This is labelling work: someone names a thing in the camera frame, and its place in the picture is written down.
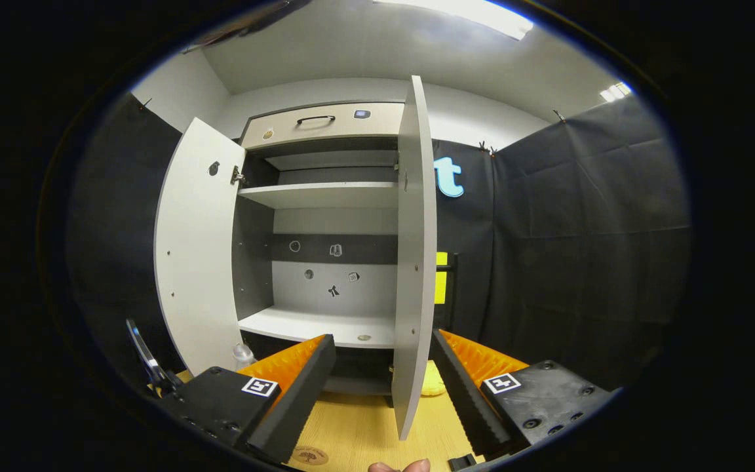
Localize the yellow round object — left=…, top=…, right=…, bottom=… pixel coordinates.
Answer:
left=420, top=361, right=448, bottom=398

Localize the black backdrop cloth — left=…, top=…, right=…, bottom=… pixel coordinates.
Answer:
left=66, top=92, right=691, bottom=394

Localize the green label drink bottle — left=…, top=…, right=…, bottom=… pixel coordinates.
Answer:
left=232, top=342, right=258, bottom=372

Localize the large ceiling light panel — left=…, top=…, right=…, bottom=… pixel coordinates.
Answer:
left=377, top=0, right=534, bottom=40

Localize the grey cabinet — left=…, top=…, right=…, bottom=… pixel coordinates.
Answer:
left=230, top=100, right=411, bottom=397

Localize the grey cabinet door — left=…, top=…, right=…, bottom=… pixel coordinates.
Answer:
left=391, top=74, right=460, bottom=441
left=153, top=117, right=247, bottom=378

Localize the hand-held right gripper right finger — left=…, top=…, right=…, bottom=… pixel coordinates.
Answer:
left=430, top=329, right=624, bottom=460

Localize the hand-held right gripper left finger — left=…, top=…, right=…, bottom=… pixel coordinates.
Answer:
left=155, top=333, right=338, bottom=465

